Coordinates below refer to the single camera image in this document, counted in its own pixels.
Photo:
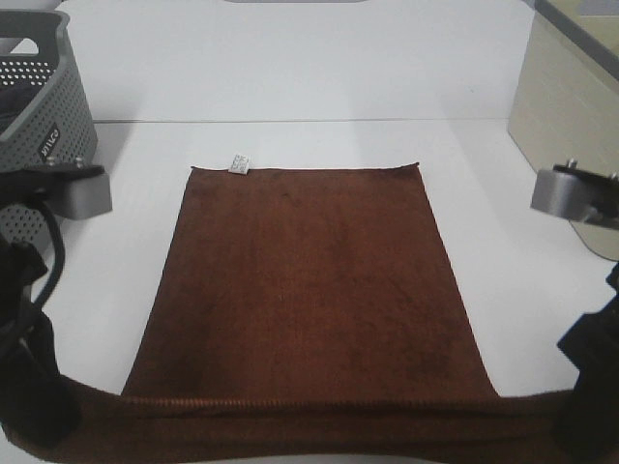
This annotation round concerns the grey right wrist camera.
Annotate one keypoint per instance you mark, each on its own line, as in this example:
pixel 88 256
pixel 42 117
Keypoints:
pixel 577 195

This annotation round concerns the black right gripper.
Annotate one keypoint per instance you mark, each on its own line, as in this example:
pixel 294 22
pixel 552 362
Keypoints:
pixel 588 423

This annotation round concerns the grey perforated plastic basket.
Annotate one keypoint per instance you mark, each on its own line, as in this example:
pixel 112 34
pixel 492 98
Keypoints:
pixel 57 123

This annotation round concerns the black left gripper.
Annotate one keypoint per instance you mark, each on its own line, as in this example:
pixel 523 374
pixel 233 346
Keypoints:
pixel 36 403

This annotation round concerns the brown microfibre towel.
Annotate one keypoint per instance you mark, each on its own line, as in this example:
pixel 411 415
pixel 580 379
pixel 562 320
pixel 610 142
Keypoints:
pixel 309 312

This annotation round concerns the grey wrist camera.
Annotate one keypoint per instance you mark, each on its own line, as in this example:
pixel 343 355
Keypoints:
pixel 73 190
pixel 577 195

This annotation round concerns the beige plastic bin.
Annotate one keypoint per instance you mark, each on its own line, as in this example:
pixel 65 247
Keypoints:
pixel 566 102

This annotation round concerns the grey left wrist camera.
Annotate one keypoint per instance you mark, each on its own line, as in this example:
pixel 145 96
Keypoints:
pixel 73 190

